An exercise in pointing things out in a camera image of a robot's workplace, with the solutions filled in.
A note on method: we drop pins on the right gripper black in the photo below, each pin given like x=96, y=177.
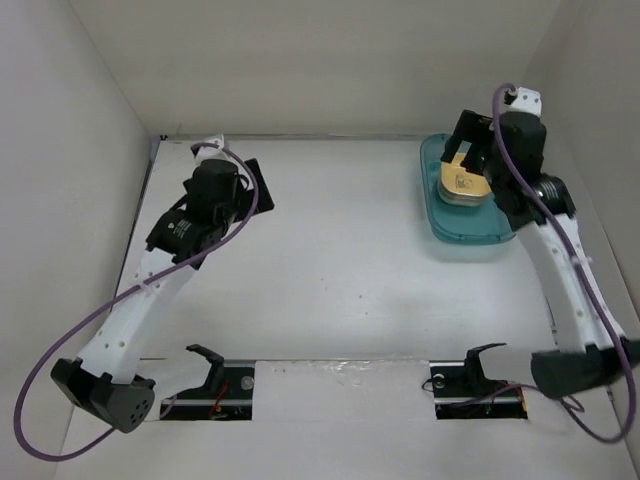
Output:
x=477, y=126

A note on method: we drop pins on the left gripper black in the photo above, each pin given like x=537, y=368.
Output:
x=263, y=203

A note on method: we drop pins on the yellow panda plate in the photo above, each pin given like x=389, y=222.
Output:
x=458, y=182

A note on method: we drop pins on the purple panda plate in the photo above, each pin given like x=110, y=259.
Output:
x=460, y=200

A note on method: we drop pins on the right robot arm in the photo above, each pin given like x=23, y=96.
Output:
x=541, y=213

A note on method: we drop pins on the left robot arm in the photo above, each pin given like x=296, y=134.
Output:
x=343, y=268

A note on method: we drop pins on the teal plastic bin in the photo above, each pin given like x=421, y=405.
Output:
x=479, y=225

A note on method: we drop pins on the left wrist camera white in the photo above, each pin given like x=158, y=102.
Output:
x=211, y=148

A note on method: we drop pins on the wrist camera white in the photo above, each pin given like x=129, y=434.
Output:
x=211, y=148
x=523, y=100

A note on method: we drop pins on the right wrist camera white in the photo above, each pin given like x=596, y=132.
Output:
x=523, y=100

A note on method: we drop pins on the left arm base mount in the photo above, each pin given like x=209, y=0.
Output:
x=225, y=394

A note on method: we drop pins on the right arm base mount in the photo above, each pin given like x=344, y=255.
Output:
x=461, y=390

